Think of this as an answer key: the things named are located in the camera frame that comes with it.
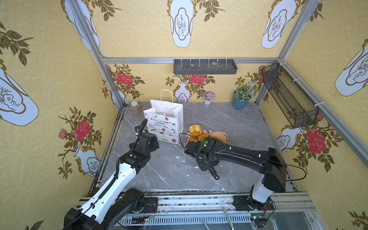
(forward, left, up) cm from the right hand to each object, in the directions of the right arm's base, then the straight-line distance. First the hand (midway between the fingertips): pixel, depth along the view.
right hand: (209, 163), depth 80 cm
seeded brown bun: (+20, -8, -4) cm, 22 cm away
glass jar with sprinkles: (+40, +53, 0) cm, 66 cm away
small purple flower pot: (+55, -2, 0) cm, 55 cm away
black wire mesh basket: (+33, -50, +16) cm, 62 cm away
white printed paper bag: (+18, +25, +16) cm, 35 cm away
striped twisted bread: (+18, +4, -2) cm, 18 cm away
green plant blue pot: (+52, -27, +3) cm, 58 cm away
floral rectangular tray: (+22, +13, -8) cm, 27 cm away
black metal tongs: (-7, -1, +5) cm, 9 cm away
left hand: (+8, +37, +7) cm, 39 cm away
